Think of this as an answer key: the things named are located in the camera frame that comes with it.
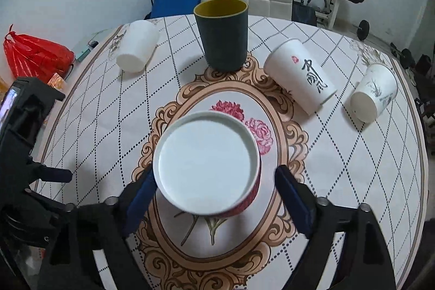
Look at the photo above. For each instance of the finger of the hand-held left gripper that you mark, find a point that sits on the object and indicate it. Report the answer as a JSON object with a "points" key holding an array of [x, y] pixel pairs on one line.
{"points": [[51, 174]]}

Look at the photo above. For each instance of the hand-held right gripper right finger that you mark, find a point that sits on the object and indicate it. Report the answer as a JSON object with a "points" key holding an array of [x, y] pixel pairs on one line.
{"points": [[293, 205]]}

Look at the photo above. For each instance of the red plastic bag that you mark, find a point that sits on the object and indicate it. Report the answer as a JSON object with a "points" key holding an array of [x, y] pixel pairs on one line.
{"points": [[37, 55]]}

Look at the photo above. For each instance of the white cup with grass print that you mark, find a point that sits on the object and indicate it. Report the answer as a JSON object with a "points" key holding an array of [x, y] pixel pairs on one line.
{"points": [[373, 93]]}

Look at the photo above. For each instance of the white cup with black calligraphy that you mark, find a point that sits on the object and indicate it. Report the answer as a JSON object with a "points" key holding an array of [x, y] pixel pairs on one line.
{"points": [[299, 76]]}

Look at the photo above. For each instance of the small teal box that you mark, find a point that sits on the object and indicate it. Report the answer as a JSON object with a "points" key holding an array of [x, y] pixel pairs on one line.
{"points": [[83, 52]]}

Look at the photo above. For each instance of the plain white paper cup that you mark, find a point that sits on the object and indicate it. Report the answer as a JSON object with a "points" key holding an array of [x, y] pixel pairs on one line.
{"points": [[137, 45]]}

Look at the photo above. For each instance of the dark blue bag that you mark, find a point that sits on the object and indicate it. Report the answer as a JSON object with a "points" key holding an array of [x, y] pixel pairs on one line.
{"points": [[304, 14]]}

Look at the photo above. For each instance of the orange shiny packet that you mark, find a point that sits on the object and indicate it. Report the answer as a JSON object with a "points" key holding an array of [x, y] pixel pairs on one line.
{"points": [[57, 81]]}

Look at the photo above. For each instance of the black dumbbell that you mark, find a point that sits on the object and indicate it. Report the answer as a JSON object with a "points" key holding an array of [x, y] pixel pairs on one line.
{"points": [[363, 30]]}

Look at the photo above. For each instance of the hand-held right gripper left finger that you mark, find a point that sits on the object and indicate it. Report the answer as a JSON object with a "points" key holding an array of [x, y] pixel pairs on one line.
{"points": [[141, 200]]}

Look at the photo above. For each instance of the dark green cup yellow inside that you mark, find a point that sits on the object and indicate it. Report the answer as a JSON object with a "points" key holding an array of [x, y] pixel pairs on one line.
{"points": [[224, 38]]}

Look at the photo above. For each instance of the red paper cup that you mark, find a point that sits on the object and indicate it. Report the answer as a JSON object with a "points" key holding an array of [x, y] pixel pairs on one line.
{"points": [[205, 161]]}

